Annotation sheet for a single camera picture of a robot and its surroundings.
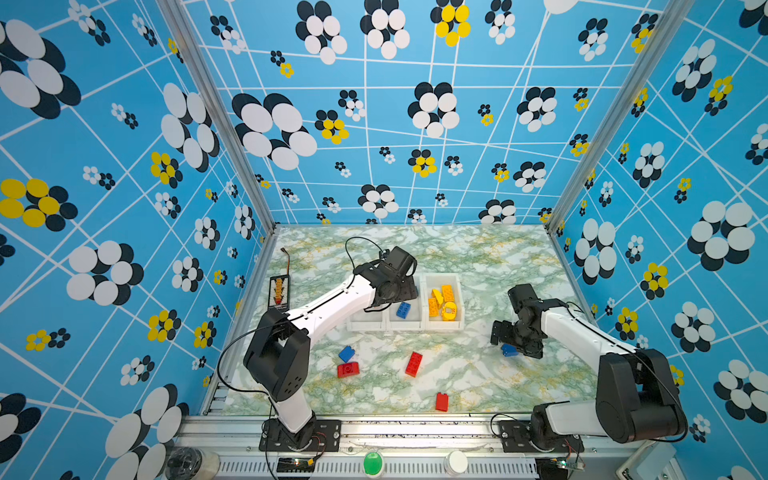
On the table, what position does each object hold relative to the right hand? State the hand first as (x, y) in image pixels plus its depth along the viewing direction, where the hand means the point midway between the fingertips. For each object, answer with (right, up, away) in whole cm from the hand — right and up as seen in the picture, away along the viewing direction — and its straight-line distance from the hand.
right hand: (509, 345), depth 88 cm
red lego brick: (-29, -4, -4) cm, 29 cm away
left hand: (-31, +16, -1) cm, 35 cm away
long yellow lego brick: (-20, +13, +8) cm, 25 cm away
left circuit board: (-58, -25, -16) cm, 65 cm away
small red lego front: (-21, -12, -9) cm, 26 cm away
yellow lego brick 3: (-17, +9, +6) cm, 20 cm away
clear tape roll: (-78, -17, -26) cm, 84 cm away
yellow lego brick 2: (-22, +10, +8) cm, 25 cm away
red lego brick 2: (-47, -6, -4) cm, 48 cm away
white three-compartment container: (-38, +8, +1) cm, 39 cm away
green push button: (-39, -17, -26) cm, 50 cm away
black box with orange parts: (-73, +14, +11) cm, 75 cm away
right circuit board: (+2, -22, -20) cm, 30 cm away
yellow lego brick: (-16, +14, +11) cm, 24 cm away
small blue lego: (-1, 0, -3) cm, 4 cm away
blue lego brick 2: (-48, -3, 0) cm, 48 cm away
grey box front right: (+24, -19, -22) cm, 37 cm away
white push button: (-21, -18, -24) cm, 36 cm away
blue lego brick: (-31, +9, +7) cm, 33 cm away
